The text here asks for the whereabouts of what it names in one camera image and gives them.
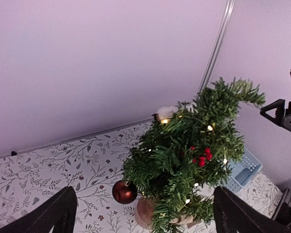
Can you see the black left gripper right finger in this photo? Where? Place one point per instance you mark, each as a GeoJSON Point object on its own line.
{"type": "Point", "coordinates": [233, 215]}

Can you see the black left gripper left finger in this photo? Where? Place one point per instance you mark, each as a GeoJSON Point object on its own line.
{"type": "Point", "coordinates": [56, 215]}

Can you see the light blue plastic basket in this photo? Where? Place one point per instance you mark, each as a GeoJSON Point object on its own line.
{"type": "Point", "coordinates": [243, 172]}

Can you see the red berry twig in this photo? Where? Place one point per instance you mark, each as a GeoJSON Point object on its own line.
{"type": "Point", "coordinates": [193, 156]}

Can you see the dark red bauble ornament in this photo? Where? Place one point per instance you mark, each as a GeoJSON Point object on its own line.
{"type": "Point", "coordinates": [124, 192]}

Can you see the small green christmas tree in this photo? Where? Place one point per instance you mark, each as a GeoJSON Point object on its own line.
{"type": "Point", "coordinates": [154, 168]}

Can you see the white cotton berry sprig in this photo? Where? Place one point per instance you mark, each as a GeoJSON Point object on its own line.
{"type": "Point", "coordinates": [167, 112]}

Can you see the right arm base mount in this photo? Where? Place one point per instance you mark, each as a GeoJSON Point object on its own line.
{"type": "Point", "coordinates": [282, 213]}

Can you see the right aluminium frame post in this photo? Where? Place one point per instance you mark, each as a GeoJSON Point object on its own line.
{"type": "Point", "coordinates": [217, 44]}

